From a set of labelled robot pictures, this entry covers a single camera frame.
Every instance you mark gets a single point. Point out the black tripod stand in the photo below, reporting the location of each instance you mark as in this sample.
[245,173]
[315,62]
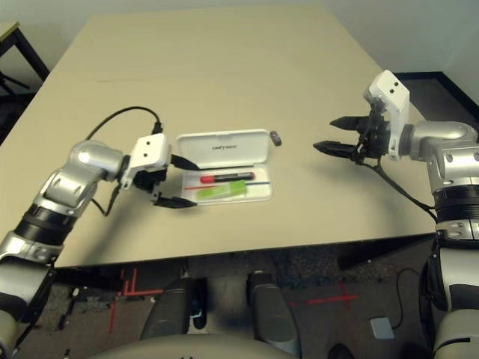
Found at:
[11,82]

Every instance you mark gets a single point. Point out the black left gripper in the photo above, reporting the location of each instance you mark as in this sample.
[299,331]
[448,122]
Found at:
[153,177]

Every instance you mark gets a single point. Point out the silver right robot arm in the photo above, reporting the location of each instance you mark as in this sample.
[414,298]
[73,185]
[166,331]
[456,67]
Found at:
[438,138]

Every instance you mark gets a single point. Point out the small dark purple eraser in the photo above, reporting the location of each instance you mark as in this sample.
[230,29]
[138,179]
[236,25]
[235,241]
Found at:
[275,137]

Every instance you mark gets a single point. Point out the white hinged pencil case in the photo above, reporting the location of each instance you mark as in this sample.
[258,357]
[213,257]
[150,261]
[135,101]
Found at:
[224,142]

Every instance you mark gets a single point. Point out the black device with cyan light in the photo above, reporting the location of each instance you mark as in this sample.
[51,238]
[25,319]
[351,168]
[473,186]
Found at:
[199,310]

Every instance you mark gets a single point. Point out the grey robot leg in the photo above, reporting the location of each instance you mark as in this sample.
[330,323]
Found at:
[168,310]
[273,314]

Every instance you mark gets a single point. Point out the grey robot right leg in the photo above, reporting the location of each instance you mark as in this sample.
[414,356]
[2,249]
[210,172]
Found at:
[273,314]

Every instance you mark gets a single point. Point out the side table with black frame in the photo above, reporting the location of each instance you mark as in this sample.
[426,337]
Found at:
[7,30]

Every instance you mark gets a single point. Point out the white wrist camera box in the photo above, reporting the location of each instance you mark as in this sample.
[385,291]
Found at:
[393,97]
[149,149]

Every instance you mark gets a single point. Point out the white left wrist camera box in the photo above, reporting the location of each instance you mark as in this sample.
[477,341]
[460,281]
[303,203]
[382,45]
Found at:
[149,149]

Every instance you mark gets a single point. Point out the black robot foot tip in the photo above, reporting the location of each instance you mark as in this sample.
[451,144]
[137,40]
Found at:
[341,353]

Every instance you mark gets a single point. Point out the black marker with red cap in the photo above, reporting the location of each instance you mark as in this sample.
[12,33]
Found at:
[232,175]

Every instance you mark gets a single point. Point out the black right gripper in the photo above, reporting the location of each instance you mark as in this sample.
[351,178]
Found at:
[374,138]

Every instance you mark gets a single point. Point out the grey square foot pedal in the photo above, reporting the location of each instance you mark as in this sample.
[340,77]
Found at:
[381,328]

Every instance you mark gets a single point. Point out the grey robot left leg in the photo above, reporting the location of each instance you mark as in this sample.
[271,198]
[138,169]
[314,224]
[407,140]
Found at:
[168,310]

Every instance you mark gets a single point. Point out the light grey robot torso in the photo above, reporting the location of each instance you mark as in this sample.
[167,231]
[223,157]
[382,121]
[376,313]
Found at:
[187,348]

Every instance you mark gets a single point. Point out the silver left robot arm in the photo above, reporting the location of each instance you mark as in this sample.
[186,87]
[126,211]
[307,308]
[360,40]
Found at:
[86,161]

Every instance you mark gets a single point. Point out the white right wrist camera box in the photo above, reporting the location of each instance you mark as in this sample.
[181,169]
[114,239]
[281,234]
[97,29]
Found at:
[393,97]

